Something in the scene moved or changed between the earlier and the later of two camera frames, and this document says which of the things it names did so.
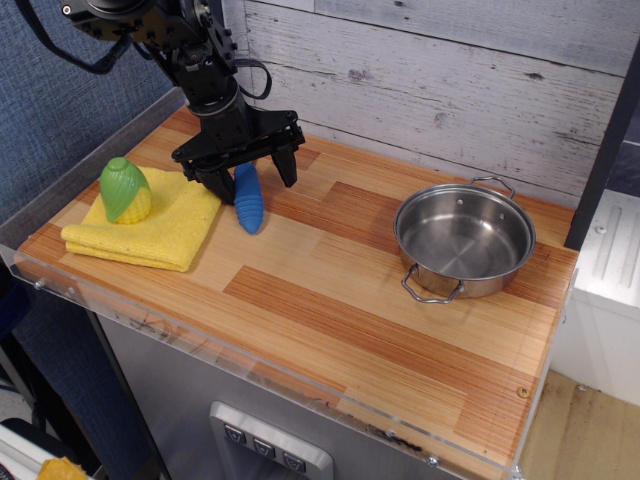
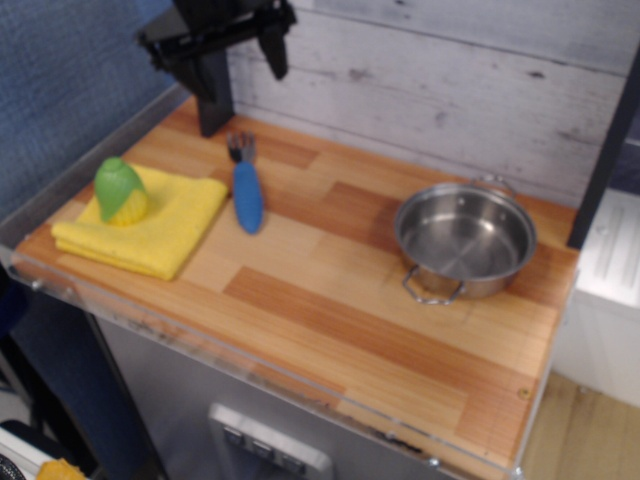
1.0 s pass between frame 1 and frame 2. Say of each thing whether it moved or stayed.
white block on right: stayed
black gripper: moved
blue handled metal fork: stayed
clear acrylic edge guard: stayed
